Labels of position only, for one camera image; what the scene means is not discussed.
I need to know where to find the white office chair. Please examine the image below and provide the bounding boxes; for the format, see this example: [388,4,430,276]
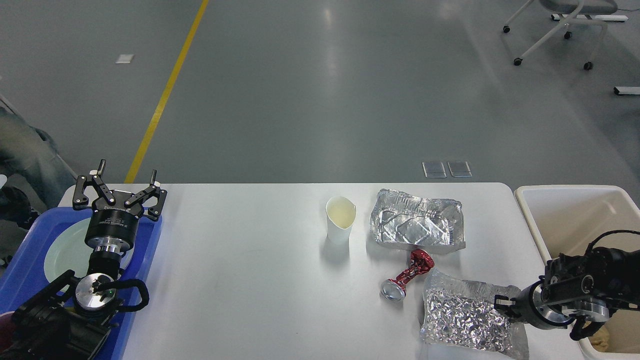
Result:
[512,0,618,71]

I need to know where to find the aluminium foil sheet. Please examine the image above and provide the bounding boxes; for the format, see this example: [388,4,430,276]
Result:
[420,268,530,360]

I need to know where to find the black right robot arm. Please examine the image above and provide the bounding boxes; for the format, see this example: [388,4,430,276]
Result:
[493,229,640,341]

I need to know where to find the white table foot bar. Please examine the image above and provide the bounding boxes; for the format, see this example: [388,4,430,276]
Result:
[551,13,629,23]

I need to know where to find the aluminium foil tray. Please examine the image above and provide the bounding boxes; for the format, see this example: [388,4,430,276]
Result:
[370,188,467,255]

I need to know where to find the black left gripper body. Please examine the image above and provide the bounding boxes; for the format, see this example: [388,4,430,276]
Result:
[84,208,140,252]

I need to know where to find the crushed red can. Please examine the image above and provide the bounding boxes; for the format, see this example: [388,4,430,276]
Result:
[380,249,435,302]

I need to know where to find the white plastic bin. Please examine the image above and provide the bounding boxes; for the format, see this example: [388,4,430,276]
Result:
[514,185,640,360]

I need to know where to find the brown paper ball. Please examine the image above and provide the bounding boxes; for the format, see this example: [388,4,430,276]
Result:
[589,325,611,353]

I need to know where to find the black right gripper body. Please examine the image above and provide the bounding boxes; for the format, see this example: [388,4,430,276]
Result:
[512,281,570,330]

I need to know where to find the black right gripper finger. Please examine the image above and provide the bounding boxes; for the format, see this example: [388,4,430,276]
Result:
[494,294,522,321]

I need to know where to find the mint green plate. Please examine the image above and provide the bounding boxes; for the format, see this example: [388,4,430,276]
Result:
[43,218,135,284]

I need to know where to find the white paper cup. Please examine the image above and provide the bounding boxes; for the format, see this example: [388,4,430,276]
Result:
[325,196,357,245]

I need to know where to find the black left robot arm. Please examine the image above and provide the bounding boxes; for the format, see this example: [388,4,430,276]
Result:
[1,159,168,360]

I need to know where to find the pink mug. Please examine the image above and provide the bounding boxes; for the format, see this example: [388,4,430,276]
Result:
[0,311,16,353]

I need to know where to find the white bar at right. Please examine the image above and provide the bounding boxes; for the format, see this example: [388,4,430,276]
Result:
[613,86,640,96]

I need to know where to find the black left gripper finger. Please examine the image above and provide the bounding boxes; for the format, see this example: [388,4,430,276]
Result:
[72,160,116,212]
[124,170,167,223]

